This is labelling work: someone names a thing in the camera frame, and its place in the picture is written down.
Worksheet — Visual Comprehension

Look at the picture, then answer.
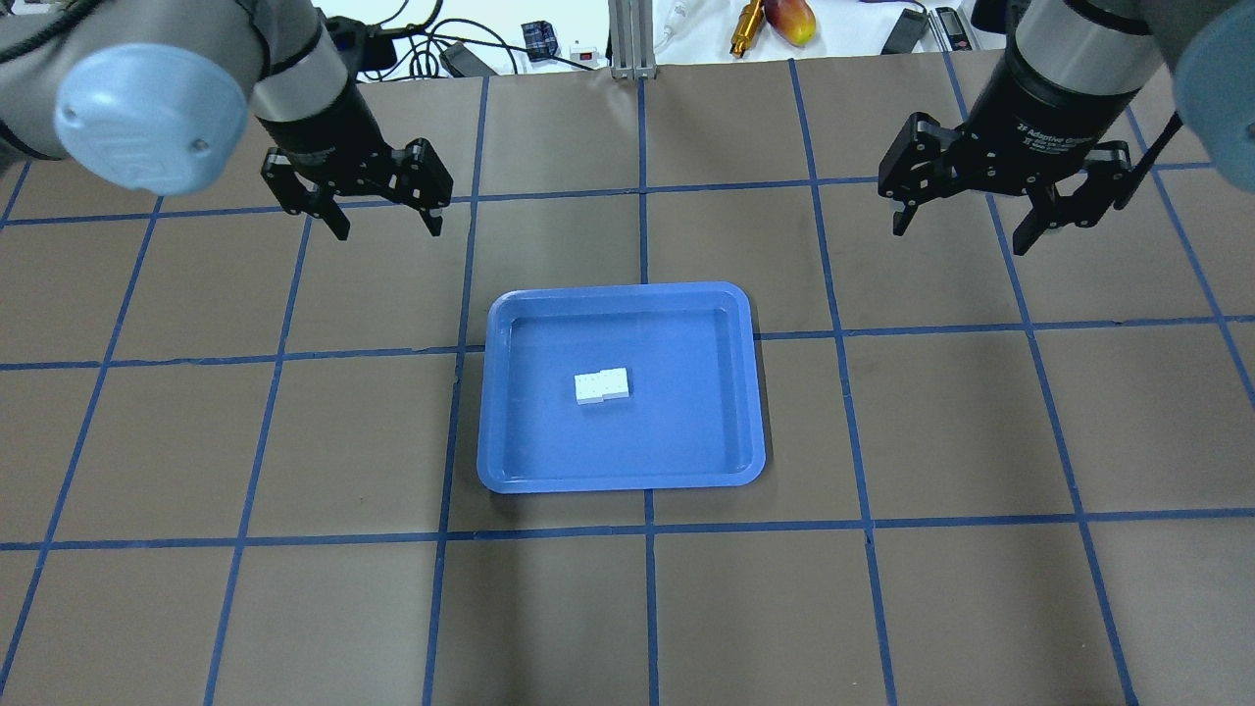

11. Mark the white plain block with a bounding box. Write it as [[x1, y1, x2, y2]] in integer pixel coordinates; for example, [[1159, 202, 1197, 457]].
[[574, 372, 605, 405]]

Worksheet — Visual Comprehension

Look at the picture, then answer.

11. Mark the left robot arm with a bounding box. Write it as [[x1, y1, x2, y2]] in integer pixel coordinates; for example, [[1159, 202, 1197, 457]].
[[1, 1, 454, 240]]

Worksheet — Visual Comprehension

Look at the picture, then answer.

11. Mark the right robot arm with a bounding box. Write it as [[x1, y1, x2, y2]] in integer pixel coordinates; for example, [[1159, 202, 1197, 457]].
[[879, 1, 1254, 255]]

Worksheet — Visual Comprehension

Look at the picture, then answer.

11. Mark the black power adapter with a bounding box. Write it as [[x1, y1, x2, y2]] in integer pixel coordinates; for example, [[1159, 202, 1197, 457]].
[[439, 43, 497, 76]]

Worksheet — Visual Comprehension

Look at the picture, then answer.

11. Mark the brass cylinder tool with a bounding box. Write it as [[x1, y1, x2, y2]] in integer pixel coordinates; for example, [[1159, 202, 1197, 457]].
[[729, 0, 766, 59]]

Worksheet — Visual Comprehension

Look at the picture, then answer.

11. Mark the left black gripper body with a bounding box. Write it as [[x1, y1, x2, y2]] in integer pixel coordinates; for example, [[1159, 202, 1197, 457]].
[[260, 124, 454, 213]]

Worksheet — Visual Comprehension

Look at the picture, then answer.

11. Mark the blue plastic tray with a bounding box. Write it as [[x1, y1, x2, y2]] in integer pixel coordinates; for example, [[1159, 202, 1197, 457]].
[[477, 281, 767, 493]]

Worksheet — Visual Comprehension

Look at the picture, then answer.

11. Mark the aluminium frame post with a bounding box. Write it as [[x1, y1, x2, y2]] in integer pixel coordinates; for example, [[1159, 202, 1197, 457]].
[[606, 0, 656, 80]]

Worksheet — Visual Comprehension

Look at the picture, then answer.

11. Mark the white block with studs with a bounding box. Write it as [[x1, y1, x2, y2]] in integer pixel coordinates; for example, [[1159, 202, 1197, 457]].
[[600, 367, 631, 399]]

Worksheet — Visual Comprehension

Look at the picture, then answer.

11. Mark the red yellow mango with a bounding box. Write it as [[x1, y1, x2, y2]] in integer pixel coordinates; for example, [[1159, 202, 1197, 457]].
[[763, 0, 820, 48]]

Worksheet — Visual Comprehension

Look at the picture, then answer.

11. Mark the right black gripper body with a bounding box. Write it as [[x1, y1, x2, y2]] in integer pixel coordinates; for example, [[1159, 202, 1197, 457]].
[[879, 112, 1133, 227]]

